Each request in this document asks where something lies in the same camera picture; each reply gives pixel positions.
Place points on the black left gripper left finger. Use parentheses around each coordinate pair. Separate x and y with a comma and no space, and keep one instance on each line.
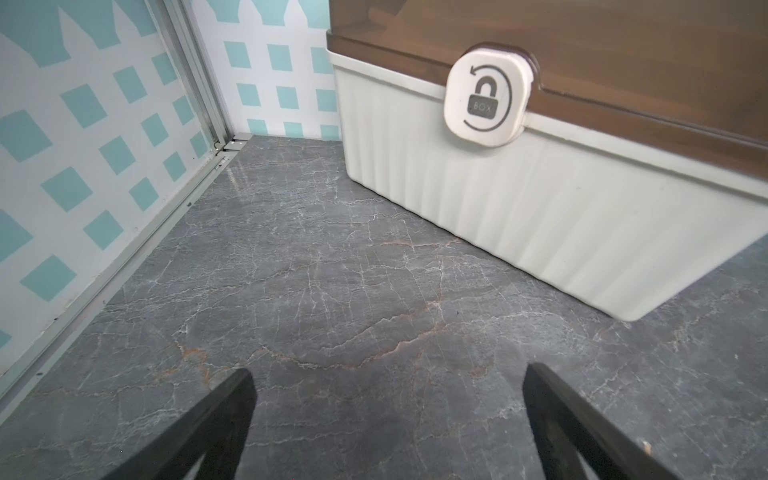
(211,436)

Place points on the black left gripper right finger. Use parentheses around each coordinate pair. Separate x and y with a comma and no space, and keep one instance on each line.
(569,433)

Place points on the white box with brown lid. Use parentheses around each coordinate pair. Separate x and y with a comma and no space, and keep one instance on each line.
(616,150)

